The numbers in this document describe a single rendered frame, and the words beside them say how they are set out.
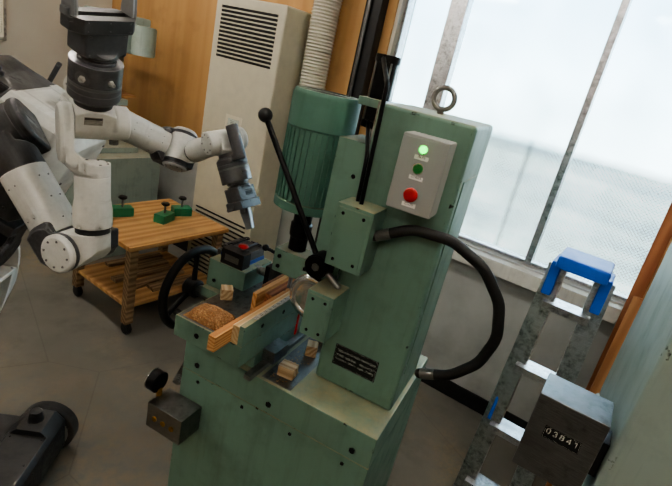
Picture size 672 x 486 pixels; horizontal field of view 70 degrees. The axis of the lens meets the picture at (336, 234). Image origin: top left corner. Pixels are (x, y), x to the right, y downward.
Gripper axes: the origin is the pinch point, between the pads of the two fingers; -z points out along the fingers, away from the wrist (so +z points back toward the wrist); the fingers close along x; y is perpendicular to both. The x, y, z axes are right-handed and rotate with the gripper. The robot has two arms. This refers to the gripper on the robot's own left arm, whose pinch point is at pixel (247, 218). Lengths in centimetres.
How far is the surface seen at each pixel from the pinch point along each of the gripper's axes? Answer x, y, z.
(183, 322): 26.5, -8.0, -20.8
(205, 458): 21, -21, -63
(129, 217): -77, -140, 14
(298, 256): 2.5, 15.2, -13.2
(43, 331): -28, -166, -32
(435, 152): 16, 62, 5
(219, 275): 3.5, -13.2, -14.4
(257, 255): -5.7, -4.6, -11.8
